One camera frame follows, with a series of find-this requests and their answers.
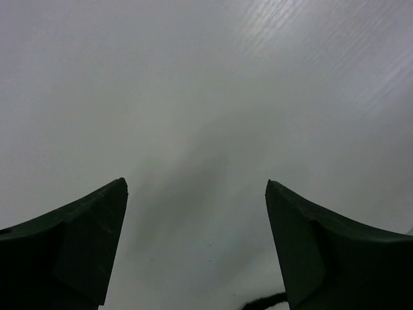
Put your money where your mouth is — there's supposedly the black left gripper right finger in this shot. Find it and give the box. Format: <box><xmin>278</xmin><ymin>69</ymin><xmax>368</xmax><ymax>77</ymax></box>
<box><xmin>265</xmin><ymin>180</ymin><xmax>412</xmax><ymax>309</ymax></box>

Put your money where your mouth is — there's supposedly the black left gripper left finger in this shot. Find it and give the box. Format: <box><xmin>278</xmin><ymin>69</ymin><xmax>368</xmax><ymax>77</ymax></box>
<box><xmin>1</xmin><ymin>178</ymin><xmax>128</xmax><ymax>309</ymax></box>

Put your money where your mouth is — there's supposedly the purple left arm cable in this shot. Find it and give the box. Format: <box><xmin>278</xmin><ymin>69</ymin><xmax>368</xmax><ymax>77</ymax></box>
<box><xmin>240</xmin><ymin>292</ymin><xmax>288</xmax><ymax>310</ymax></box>

